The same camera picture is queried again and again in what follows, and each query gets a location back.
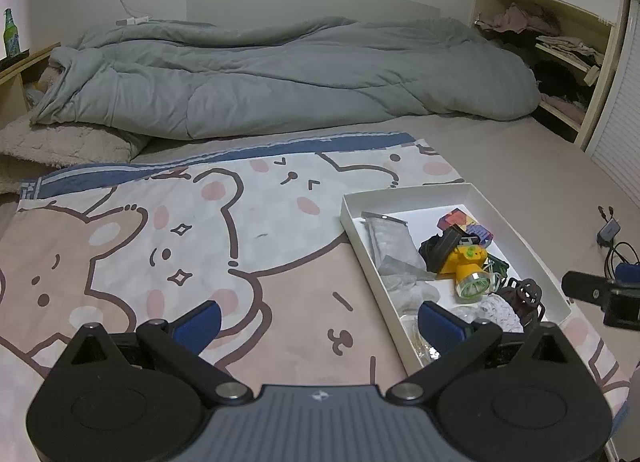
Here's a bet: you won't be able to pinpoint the beige fluffy pillow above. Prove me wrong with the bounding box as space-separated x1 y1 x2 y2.
0 114 152 195

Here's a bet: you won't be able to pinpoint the bear printed blanket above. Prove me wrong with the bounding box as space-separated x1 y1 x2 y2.
0 131 632 462

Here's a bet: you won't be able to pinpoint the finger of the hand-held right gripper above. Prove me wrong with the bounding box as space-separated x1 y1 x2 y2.
561 271 640 328
615 262 640 287

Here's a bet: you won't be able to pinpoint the grey duvet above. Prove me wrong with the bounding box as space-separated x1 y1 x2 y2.
30 16 542 141

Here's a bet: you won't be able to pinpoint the yellow headlamp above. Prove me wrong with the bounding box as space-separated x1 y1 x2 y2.
419 226 492 304

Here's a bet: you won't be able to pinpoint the green glass bottle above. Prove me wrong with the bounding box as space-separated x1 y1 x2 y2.
2 8 22 59

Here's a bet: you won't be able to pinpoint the black flat device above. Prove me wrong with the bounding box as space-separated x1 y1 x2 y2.
0 49 33 70

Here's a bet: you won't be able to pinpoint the black cable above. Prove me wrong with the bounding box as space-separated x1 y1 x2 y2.
602 239 640 288

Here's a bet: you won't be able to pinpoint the beige folded clothes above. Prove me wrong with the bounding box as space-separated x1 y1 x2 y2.
536 34 607 69

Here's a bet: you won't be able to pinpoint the wooden bedside shelf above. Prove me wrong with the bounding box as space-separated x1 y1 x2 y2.
0 42 62 120

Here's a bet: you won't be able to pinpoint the green clips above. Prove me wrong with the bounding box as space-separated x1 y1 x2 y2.
486 253 510 285

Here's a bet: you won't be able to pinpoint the white louvered door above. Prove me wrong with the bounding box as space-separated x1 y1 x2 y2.
585 0 640 204

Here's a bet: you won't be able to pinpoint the colourful card box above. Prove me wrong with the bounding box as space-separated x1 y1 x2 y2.
436 212 494 244

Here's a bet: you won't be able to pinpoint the dark clothes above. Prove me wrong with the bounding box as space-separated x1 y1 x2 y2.
529 59 597 104

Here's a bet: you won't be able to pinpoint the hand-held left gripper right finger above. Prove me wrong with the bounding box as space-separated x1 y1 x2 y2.
386 301 588 404

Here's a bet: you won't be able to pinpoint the wooden clothes shelf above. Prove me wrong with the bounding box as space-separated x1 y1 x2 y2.
470 0 622 153

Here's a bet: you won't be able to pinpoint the white cardboard box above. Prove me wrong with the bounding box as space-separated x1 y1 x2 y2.
341 182 572 378

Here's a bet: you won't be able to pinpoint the bundle of dark clips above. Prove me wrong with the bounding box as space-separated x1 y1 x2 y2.
500 278 547 330

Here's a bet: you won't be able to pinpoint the pink clothes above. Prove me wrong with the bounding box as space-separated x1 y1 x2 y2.
475 3 562 36

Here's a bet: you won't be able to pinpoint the white lace cloth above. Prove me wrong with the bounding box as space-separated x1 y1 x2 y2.
477 292 527 334

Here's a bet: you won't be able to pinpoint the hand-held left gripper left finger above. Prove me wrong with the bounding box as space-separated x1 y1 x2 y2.
64 301 253 405

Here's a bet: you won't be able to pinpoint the grey charger adapter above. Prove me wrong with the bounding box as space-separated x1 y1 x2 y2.
596 204 624 249

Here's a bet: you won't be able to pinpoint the silver foil packet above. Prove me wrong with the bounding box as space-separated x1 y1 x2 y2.
361 211 410 270

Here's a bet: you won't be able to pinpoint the white headboard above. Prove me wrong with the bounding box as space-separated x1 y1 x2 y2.
186 0 442 27

